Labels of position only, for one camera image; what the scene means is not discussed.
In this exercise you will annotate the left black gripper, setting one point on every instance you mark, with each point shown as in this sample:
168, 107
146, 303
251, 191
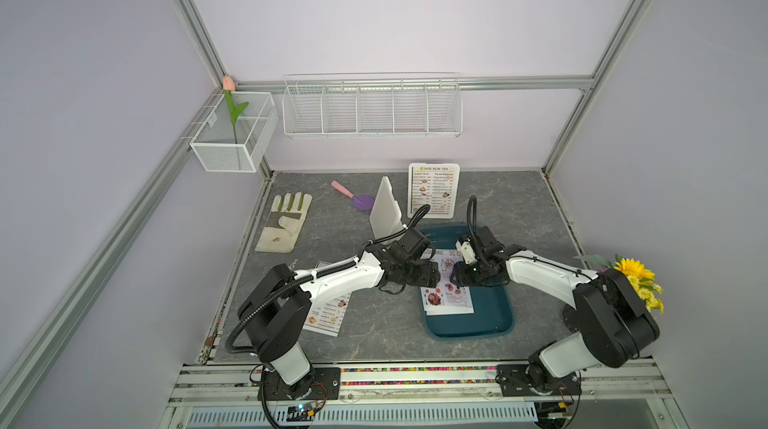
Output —
428, 276

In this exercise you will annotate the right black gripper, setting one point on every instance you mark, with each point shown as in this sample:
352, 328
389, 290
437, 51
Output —
458, 277

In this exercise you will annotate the white menu holder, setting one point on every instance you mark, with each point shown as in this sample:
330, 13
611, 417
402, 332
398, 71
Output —
432, 190
386, 216

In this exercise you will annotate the restaurant special menu sheet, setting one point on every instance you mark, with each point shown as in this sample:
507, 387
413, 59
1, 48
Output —
446, 298

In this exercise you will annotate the Dim Sum Inn menu sheet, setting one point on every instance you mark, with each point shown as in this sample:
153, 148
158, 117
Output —
327, 318

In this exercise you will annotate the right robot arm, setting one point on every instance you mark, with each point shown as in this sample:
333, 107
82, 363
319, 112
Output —
613, 324

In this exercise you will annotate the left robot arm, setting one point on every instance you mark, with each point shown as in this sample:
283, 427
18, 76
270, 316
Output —
272, 318

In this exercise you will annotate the rear Dim Sum menu sheet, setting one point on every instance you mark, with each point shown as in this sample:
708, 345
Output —
432, 191

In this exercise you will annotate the teal plastic tray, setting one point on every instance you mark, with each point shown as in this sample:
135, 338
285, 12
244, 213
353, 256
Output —
492, 315

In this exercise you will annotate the pink purple toy trowel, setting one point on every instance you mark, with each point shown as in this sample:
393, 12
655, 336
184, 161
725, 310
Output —
361, 202

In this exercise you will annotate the white green work glove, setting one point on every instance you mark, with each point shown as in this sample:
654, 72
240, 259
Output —
285, 221

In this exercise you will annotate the yellow artificial flower bouquet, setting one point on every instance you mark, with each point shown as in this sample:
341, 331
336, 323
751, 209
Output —
641, 279

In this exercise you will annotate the pink artificial tulip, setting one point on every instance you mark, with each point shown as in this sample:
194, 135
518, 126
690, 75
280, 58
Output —
235, 109

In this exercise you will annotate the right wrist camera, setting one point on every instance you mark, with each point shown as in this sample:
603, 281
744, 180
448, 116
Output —
467, 251

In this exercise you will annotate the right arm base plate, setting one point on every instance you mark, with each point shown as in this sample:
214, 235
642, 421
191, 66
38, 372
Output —
531, 379

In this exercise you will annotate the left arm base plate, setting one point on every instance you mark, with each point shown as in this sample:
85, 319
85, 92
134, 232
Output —
321, 383

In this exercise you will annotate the white wire wall rack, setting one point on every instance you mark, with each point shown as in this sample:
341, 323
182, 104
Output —
344, 105

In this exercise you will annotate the white mesh wall basket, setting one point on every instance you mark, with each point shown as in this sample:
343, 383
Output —
213, 141

